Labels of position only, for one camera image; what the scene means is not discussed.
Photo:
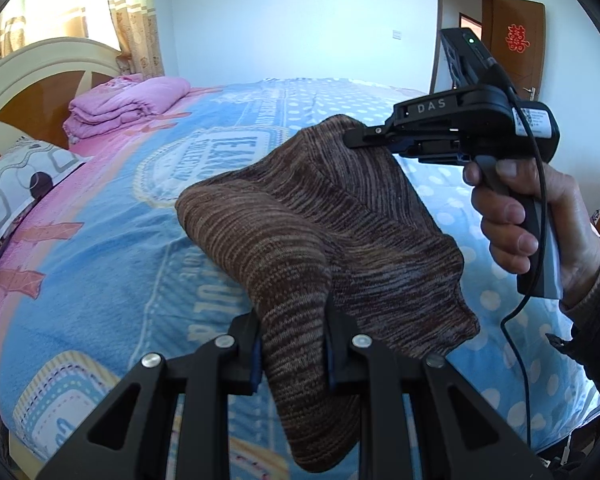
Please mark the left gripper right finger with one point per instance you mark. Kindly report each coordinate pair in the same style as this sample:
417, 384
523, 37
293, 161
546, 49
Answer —
420, 417

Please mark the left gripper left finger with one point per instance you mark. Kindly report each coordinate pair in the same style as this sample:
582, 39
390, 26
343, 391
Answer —
129, 433

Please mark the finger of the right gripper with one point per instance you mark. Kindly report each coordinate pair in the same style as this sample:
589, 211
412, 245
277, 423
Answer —
362, 136

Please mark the brown knit sweater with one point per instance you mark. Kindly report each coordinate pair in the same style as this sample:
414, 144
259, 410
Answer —
316, 224

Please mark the right hand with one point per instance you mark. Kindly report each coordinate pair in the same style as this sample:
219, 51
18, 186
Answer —
508, 222

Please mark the red paper door decoration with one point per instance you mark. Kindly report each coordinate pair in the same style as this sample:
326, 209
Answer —
516, 38

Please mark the brown wooden door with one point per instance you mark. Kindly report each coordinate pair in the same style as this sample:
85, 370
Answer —
525, 70

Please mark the blue patterned bed sheet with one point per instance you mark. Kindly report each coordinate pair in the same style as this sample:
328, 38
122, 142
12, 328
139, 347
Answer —
100, 272

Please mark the folded pink quilt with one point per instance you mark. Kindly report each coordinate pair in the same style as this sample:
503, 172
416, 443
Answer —
121, 102

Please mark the white patterned pillow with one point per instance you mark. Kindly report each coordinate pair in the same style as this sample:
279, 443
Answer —
28, 171

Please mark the yellow window curtain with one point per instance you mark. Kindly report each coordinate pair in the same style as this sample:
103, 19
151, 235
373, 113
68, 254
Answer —
128, 26

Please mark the cream wooden headboard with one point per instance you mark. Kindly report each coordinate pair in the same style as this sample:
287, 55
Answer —
38, 82

